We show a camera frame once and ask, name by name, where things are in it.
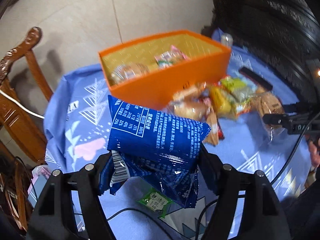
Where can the long bread clear pack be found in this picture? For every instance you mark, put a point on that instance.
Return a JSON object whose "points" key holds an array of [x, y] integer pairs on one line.
{"points": [[189, 93]]}

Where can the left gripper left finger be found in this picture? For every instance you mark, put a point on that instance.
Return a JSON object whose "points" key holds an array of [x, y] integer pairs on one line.
{"points": [[104, 172]]}

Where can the dark carved wooden furniture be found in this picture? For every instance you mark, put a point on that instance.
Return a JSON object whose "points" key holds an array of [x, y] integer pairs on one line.
{"points": [[282, 33]]}

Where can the green nut snack pack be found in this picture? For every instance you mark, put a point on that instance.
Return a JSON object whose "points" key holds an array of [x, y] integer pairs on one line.
{"points": [[166, 59]]}

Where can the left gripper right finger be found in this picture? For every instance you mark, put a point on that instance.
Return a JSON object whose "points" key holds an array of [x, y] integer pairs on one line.
{"points": [[211, 168]]}

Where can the brown triangular snack pack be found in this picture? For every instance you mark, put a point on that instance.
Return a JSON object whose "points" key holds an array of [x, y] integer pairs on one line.
{"points": [[213, 136]]}

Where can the carved wooden chair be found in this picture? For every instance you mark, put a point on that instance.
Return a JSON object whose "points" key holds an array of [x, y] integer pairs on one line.
{"points": [[14, 118]]}

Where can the golden snack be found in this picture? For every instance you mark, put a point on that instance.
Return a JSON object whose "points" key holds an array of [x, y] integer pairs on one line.
{"points": [[222, 102]]}

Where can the round bun clear pack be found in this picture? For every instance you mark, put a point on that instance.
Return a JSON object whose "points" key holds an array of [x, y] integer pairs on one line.
{"points": [[194, 110]]}

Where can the brown bread clear pack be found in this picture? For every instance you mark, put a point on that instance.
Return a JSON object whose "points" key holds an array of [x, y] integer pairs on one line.
{"points": [[267, 103]]}

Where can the pink round cookie pack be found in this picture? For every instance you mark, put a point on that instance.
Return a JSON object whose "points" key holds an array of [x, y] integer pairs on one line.
{"points": [[177, 53]]}

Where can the clear round cracker pack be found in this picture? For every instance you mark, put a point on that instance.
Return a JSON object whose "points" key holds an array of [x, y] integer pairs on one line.
{"points": [[126, 72]]}

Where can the orange cardboard box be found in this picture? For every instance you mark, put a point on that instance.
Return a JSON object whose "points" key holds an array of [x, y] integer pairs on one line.
{"points": [[207, 61]]}

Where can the white beverage can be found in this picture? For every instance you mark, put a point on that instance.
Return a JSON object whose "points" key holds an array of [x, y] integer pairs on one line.
{"points": [[226, 40]]}

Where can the blue snack bag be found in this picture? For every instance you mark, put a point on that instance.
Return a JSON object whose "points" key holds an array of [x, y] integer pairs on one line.
{"points": [[159, 147]]}

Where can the blue patterned tablecloth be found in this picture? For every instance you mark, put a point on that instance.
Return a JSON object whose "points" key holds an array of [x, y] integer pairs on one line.
{"points": [[259, 173]]}

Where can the green melon seed bag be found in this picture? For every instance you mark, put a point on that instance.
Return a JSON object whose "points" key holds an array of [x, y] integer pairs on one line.
{"points": [[239, 92]]}

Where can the small green snack pack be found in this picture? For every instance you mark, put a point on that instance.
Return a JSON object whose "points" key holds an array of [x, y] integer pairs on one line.
{"points": [[156, 202]]}

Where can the folded striped cloth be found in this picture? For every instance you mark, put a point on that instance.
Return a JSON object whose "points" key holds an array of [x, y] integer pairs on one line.
{"points": [[40, 175]]}

